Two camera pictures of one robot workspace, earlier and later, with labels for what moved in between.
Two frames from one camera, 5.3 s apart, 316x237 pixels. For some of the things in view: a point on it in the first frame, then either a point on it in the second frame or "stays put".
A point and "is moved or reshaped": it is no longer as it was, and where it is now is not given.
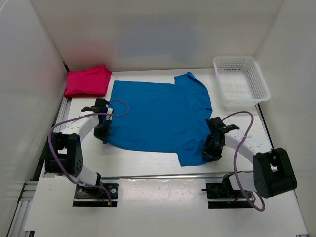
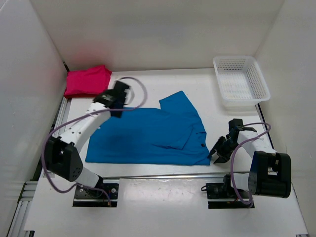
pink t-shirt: x=91 y=82 stays put
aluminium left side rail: x=27 y=188 stays put
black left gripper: x=103 y=136 -> x=119 y=116
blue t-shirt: x=163 y=117 is moved or reshaped
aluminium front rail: x=187 y=176 stays put
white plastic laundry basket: x=241 y=82 stays put
